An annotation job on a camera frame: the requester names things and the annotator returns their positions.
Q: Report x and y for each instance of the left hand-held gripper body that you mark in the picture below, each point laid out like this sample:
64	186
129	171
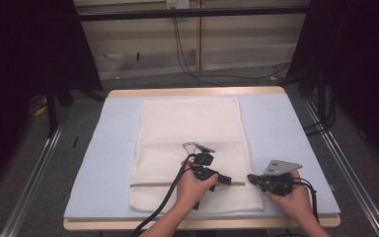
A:
202	161

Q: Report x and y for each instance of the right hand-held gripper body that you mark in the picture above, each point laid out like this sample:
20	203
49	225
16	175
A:
278	184

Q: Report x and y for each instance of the white towel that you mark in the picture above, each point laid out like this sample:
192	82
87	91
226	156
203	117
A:
190	121

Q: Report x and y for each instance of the person's left hand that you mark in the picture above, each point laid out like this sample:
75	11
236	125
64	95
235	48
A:
192	191

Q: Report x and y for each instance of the person's right hand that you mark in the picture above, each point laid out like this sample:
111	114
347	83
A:
297	200

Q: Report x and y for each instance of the light blue foam mat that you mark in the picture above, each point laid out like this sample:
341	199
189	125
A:
112	158

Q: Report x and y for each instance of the black curtain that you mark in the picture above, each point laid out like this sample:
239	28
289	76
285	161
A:
358	65
29	65

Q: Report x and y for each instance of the black horizontal bar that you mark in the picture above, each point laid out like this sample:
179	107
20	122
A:
194	13

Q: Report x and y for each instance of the black stand leg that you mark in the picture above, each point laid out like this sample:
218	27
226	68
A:
52	112

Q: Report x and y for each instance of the yellow tape piece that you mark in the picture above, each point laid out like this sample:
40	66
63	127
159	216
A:
41	111

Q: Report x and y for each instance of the metal floor rail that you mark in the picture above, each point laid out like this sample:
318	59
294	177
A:
355	187
29	187

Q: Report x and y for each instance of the white wall socket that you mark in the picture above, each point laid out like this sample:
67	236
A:
177	4

